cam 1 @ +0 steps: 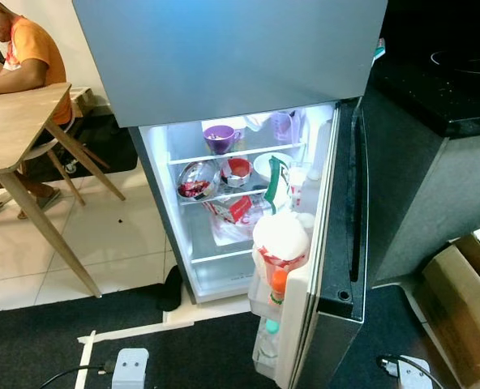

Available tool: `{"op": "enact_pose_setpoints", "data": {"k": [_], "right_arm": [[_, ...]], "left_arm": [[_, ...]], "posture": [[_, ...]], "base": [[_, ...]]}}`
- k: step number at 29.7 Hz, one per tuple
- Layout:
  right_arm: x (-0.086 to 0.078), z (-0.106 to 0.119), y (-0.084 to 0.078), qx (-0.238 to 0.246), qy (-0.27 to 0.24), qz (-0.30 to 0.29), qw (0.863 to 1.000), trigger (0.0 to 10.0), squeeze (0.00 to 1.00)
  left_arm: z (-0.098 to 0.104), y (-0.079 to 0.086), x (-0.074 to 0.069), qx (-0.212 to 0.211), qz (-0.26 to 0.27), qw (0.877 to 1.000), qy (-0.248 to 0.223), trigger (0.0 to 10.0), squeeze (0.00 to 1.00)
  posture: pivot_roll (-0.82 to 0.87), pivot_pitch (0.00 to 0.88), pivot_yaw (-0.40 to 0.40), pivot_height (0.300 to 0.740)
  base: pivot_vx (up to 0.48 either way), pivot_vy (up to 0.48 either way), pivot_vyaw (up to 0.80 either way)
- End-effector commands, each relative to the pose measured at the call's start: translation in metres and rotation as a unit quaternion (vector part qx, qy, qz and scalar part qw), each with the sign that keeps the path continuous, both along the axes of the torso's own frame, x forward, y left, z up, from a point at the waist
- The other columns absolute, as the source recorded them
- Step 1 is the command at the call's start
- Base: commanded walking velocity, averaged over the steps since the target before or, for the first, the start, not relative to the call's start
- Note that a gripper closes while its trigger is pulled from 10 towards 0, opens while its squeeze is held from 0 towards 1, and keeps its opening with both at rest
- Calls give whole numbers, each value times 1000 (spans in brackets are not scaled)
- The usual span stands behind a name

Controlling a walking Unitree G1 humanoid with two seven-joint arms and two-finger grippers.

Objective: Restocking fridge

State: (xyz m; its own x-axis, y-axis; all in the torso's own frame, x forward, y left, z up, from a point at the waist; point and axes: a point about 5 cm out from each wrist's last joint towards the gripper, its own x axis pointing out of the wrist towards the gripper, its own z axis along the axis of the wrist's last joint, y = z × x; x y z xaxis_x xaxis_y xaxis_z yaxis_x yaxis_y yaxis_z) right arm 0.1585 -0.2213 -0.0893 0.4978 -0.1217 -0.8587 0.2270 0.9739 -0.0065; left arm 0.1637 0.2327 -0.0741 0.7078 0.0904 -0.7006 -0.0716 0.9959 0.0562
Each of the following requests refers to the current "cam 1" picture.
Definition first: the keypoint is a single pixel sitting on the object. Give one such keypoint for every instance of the large cardboard box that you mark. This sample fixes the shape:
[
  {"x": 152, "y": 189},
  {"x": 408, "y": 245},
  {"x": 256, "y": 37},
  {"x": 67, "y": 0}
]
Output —
[{"x": 459, "y": 316}]

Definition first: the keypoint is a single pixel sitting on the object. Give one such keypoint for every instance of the grey fridge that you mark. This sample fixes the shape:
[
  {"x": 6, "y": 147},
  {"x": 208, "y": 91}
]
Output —
[{"x": 224, "y": 57}]

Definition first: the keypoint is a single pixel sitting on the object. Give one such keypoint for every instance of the man in orange shirt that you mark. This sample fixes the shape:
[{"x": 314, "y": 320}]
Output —
[{"x": 37, "y": 49}]

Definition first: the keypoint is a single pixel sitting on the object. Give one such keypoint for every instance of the green and white stock packet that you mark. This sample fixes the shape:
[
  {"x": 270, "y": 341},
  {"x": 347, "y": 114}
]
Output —
[{"x": 276, "y": 186}]

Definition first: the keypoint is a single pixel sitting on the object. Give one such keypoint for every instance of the orange drink bottle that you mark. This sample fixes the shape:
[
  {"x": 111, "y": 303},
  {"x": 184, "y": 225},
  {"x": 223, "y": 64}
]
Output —
[{"x": 279, "y": 285}]

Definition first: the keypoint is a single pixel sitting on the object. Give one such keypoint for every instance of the kitchen cabinet with black counter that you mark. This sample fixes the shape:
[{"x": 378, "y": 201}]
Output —
[{"x": 443, "y": 186}]

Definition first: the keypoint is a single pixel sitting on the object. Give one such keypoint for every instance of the purple cup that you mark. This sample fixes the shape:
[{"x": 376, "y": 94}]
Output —
[{"x": 220, "y": 138}]

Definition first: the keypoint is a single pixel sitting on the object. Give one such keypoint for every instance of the light wooden dining table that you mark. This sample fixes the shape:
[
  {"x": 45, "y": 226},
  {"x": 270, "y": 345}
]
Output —
[{"x": 13, "y": 121}]

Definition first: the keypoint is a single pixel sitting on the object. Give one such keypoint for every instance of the wooden chair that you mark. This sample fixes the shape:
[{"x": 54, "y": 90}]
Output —
[{"x": 37, "y": 152}]

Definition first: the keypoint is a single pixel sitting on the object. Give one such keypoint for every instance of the wrapped red and white bowl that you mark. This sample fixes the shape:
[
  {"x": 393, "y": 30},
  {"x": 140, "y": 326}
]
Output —
[{"x": 237, "y": 172}]

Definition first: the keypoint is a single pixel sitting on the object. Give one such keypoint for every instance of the white plastic-wrapped red bucket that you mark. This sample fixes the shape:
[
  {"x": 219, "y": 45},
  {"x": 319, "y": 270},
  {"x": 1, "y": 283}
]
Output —
[{"x": 280, "y": 239}]

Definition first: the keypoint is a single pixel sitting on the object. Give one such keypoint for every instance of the white floor tape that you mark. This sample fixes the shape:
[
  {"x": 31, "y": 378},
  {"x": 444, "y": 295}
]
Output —
[{"x": 134, "y": 332}]

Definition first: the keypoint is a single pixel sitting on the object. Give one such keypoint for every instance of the metal bowl with red packets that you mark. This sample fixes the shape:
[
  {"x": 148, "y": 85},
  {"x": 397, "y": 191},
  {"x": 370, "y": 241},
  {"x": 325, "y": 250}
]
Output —
[{"x": 198, "y": 180}]

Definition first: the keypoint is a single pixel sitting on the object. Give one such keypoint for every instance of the plastic bag with red box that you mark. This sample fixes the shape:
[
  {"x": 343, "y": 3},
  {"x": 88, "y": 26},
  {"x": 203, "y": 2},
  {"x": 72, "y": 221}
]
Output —
[{"x": 233, "y": 217}]

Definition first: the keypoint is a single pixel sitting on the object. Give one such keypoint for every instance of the black foam puzzle mat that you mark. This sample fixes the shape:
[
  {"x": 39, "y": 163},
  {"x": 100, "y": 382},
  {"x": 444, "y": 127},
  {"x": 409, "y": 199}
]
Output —
[{"x": 110, "y": 142}]

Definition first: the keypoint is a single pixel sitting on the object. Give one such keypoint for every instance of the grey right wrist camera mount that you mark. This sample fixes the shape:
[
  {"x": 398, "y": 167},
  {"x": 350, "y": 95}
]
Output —
[{"x": 414, "y": 374}]

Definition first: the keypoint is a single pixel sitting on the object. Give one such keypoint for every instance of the translucent purple jug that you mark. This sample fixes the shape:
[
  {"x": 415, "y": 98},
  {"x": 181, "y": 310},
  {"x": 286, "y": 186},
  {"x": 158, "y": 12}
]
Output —
[{"x": 283, "y": 127}]

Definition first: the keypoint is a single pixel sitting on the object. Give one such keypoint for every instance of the black slipper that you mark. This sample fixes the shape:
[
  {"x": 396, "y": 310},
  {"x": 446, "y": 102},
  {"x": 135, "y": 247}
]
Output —
[{"x": 172, "y": 290}]

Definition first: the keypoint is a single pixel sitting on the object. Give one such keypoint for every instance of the clear bottle with teal cap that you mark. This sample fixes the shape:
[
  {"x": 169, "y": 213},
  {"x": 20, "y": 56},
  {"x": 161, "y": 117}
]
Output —
[{"x": 270, "y": 336}]

